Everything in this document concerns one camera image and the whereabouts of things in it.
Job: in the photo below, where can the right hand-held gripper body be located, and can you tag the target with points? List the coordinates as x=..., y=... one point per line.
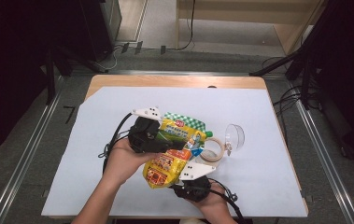
x=193, y=183

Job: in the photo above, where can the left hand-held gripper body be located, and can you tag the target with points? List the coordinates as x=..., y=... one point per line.
x=144, y=135

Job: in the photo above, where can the yellow green snack bag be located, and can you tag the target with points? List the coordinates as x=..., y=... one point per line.
x=165, y=168

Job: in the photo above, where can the person's right hand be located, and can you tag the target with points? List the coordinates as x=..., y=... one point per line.
x=210, y=202

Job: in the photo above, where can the person's left hand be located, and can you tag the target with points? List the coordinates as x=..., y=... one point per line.
x=124, y=161

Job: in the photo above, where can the white table sheet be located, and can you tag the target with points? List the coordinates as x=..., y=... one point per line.
x=252, y=186

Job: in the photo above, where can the black metal stand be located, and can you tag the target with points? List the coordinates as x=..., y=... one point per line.
x=51, y=74
x=305, y=53

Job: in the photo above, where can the black cabinet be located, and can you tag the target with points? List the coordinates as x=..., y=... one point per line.
x=103, y=25

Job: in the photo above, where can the light wooden shelf unit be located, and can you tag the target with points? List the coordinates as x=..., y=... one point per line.
x=243, y=12

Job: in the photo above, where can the metal floor rail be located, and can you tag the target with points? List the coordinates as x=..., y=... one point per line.
x=324, y=155
x=25, y=161

